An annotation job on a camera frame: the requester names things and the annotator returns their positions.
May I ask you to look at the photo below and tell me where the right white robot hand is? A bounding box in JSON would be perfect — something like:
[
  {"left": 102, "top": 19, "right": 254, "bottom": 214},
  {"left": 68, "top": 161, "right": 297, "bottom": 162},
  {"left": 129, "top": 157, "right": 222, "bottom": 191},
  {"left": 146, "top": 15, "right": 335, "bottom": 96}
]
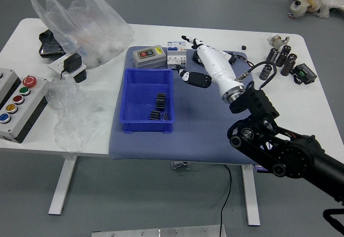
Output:
[{"left": 176, "top": 34, "right": 245, "bottom": 96}]

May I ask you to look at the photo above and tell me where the big black gear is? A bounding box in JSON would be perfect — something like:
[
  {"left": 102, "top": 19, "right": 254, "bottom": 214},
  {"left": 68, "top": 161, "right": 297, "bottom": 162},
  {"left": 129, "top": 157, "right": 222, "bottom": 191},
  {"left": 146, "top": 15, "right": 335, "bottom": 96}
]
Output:
[{"left": 155, "top": 92, "right": 166, "bottom": 111}]

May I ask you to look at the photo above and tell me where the blue plastic box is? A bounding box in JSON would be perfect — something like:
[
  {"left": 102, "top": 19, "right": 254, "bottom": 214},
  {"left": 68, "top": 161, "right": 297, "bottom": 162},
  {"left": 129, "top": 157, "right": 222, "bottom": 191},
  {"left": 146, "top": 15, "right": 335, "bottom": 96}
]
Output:
[{"left": 119, "top": 67, "right": 177, "bottom": 133}]

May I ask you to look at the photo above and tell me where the grey coloured-button control box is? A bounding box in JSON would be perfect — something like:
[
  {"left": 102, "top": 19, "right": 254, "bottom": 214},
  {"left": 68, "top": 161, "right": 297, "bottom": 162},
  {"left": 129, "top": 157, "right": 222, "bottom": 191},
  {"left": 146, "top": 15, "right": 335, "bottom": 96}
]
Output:
[{"left": 0, "top": 76, "right": 51, "bottom": 144}]

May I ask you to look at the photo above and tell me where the white circuit breaker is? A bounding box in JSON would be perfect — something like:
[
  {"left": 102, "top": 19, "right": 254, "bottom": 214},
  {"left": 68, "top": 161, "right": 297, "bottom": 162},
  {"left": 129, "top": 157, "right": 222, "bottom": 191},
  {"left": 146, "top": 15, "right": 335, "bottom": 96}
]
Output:
[{"left": 166, "top": 40, "right": 188, "bottom": 70}]

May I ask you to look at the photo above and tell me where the silver metal fitting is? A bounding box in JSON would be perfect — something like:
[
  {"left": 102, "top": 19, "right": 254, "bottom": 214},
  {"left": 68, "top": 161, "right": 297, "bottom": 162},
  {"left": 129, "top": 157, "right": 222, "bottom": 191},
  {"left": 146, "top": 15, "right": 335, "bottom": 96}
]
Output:
[{"left": 270, "top": 34, "right": 291, "bottom": 47}]

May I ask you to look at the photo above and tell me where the blue-grey padded mat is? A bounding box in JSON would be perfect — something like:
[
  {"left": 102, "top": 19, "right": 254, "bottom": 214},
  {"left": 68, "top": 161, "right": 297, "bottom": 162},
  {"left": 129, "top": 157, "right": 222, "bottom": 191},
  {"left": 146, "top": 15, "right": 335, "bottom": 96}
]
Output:
[{"left": 108, "top": 46, "right": 263, "bottom": 166}]

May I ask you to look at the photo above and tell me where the black module with green terminal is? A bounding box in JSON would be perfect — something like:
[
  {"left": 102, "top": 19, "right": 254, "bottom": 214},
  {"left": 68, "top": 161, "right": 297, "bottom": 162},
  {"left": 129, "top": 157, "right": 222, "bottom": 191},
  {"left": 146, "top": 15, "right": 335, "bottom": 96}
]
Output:
[{"left": 291, "top": 63, "right": 318, "bottom": 86}]

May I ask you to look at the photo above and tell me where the large clear plastic bag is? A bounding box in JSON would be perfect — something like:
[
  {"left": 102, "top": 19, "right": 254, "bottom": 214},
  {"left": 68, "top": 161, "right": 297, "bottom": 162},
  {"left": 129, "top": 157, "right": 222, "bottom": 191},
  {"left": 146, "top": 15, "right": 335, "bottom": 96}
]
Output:
[{"left": 29, "top": 0, "right": 135, "bottom": 70}]

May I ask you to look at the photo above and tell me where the white table leg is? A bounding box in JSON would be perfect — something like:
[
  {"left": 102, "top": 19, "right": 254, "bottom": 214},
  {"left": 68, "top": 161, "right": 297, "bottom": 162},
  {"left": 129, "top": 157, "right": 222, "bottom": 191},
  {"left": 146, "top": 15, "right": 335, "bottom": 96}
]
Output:
[
  {"left": 48, "top": 155, "right": 78, "bottom": 216},
  {"left": 241, "top": 164, "right": 261, "bottom": 226}
]

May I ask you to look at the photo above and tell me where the black rectangular block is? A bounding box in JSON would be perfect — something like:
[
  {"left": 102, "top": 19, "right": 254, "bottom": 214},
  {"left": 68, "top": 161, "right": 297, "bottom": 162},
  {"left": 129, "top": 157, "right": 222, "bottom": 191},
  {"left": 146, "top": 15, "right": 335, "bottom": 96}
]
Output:
[{"left": 73, "top": 69, "right": 87, "bottom": 83}]

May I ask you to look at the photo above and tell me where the black power adapter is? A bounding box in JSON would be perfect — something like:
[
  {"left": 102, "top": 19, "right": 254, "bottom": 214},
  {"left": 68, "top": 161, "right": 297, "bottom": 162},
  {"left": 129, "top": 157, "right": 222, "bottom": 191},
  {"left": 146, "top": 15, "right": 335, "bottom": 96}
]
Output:
[{"left": 59, "top": 53, "right": 83, "bottom": 80}]

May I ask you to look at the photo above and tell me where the crumpled clear plastic wrap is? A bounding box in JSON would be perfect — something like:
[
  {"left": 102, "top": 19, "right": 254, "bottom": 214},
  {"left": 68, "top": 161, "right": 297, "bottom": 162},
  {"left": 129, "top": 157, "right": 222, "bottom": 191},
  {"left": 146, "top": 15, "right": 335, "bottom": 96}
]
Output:
[{"left": 46, "top": 77, "right": 104, "bottom": 153}]

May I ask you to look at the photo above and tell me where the white flat plate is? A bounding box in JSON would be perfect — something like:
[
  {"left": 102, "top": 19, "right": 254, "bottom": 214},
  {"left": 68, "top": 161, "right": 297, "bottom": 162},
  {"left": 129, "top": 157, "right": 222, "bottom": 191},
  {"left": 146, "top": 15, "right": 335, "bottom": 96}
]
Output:
[{"left": 48, "top": 55, "right": 87, "bottom": 77}]

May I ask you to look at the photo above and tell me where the black plastic tray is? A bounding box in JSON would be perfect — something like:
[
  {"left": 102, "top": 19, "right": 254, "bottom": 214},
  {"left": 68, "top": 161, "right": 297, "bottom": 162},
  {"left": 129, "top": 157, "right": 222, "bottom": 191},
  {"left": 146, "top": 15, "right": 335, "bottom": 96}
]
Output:
[{"left": 38, "top": 29, "right": 67, "bottom": 59}]

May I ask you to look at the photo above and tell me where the white wall switch panel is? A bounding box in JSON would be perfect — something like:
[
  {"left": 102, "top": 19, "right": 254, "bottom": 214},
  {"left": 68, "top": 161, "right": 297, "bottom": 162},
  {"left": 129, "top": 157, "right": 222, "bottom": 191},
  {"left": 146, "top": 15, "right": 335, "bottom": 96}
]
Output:
[{"left": 212, "top": 49, "right": 233, "bottom": 65}]

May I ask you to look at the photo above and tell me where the black connector with wires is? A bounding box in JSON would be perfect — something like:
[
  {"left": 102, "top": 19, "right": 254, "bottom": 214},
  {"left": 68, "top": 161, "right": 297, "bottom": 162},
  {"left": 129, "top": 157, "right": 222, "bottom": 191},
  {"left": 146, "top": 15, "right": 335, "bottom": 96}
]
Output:
[{"left": 228, "top": 52, "right": 255, "bottom": 68}]

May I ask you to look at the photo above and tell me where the grey push button switch box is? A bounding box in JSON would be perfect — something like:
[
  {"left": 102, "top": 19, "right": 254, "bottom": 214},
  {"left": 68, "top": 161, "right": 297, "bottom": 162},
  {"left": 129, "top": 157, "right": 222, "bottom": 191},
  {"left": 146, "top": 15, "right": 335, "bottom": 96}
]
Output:
[{"left": 132, "top": 46, "right": 168, "bottom": 68}]

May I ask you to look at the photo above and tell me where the metal under-table bracket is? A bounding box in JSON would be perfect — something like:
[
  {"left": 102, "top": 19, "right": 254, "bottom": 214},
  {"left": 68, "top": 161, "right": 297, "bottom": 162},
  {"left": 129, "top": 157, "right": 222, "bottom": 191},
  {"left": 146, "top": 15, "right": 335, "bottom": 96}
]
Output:
[{"left": 170, "top": 161, "right": 191, "bottom": 170}]

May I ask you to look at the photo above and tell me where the black floor cable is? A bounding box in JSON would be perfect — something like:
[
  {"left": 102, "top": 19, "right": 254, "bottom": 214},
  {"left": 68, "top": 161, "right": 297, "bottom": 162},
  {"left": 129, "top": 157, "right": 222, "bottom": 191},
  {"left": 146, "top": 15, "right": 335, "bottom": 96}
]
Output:
[{"left": 219, "top": 164, "right": 233, "bottom": 237}]

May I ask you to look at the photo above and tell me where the aluminium base plate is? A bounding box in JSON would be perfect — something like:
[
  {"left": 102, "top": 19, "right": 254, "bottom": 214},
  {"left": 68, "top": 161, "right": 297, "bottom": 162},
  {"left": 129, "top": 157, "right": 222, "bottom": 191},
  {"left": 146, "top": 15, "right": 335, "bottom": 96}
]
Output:
[{"left": 91, "top": 225, "right": 227, "bottom": 237}]

